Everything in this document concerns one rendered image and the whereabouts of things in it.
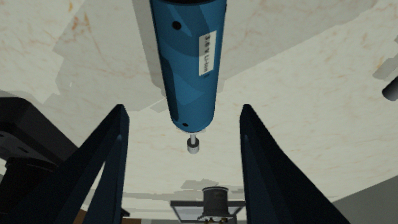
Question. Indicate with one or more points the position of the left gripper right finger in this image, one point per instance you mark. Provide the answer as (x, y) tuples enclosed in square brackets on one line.
[(294, 197)]

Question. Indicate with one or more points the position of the dark grey cylinder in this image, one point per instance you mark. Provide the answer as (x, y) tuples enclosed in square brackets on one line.
[(215, 200)]

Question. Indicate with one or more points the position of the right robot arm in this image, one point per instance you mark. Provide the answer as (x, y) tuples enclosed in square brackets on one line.
[(125, 215)]

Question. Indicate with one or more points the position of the dark blue nut driver barrel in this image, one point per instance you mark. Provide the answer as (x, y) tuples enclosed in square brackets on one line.
[(189, 36)]

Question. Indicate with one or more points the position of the grey metal bracket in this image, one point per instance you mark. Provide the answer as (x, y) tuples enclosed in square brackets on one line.
[(232, 219)]

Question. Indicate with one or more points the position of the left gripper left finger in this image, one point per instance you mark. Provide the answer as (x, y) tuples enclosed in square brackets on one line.
[(59, 197)]

